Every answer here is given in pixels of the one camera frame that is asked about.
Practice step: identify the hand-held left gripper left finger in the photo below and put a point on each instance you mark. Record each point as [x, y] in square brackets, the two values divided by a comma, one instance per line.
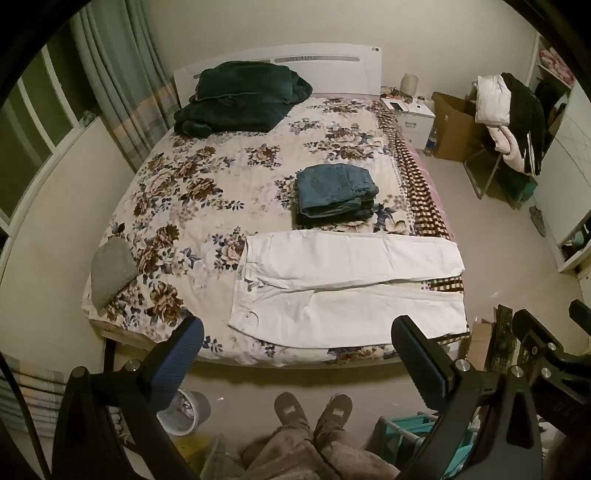
[178, 364]

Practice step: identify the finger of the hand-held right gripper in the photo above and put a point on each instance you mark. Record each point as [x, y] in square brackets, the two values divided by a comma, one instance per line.
[581, 311]
[540, 341]

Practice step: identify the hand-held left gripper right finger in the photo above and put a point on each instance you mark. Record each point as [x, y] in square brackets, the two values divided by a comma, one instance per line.
[418, 364]

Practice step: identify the white pants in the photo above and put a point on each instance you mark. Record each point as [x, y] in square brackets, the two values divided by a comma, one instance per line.
[346, 258]

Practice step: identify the grey trash bin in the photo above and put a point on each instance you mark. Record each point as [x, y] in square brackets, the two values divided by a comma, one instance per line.
[194, 413]

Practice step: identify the small cardboard box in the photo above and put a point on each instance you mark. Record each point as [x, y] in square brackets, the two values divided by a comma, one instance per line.
[480, 344]

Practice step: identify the person's right slipper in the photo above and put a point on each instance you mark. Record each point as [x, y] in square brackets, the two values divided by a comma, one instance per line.
[334, 413]

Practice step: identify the person's slipper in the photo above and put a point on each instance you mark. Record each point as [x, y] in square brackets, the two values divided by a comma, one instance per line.
[334, 413]
[291, 415]

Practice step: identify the pair of shoes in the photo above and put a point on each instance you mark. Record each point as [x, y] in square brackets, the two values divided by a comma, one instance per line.
[538, 220]

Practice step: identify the grey cloth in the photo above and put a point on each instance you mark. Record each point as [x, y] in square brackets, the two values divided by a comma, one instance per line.
[111, 272]

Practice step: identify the person's left slipper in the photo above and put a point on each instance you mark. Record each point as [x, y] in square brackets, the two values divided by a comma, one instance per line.
[291, 415]

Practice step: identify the white wardrobe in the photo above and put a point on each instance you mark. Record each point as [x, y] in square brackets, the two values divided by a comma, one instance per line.
[563, 184]

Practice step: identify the striped folded bedding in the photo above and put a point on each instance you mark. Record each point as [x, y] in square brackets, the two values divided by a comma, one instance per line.
[32, 397]

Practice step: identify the person's fleece trouser legs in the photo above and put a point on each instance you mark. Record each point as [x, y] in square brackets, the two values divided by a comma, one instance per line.
[300, 457]

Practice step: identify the brown checked sheet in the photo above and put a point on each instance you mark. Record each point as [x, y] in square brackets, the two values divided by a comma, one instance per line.
[422, 194]

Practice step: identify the metal chair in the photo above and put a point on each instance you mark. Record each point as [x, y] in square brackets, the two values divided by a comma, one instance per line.
[482, 166]

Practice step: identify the pink garment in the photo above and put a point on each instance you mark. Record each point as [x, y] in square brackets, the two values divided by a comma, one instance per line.
[510, 147]

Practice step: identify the floral bed blanket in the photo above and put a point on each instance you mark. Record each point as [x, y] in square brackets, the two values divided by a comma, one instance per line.
[207, 184]

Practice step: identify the folded blue jeans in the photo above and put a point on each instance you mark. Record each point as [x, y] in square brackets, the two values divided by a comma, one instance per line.
[334, 184]

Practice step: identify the black garment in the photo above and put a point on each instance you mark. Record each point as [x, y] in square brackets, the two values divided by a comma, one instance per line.
[526, 115]

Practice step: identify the plastic water bottle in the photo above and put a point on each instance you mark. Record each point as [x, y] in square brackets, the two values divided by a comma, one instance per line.
[430, 143]

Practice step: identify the white garment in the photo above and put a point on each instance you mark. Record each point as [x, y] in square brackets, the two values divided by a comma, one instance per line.
[491, 99]

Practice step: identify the white nightstand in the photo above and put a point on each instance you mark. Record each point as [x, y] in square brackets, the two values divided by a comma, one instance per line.
[415, 120]

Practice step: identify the pink floral bedding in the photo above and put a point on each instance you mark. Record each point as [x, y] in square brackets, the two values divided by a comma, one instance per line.
[554, 62]

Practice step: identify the phone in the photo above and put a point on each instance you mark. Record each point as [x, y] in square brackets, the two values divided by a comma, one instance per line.
[398, 107]

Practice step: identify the window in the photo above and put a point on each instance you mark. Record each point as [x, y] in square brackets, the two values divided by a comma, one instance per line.
[32, 129]

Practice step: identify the dark green blanket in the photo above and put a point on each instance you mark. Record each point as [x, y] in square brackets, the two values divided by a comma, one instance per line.
[240, 92]

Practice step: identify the green curtain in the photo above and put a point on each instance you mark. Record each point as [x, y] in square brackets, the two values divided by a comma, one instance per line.
[120, 69]

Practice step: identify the white bed headboard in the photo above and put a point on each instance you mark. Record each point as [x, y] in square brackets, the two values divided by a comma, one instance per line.
[332, 69]

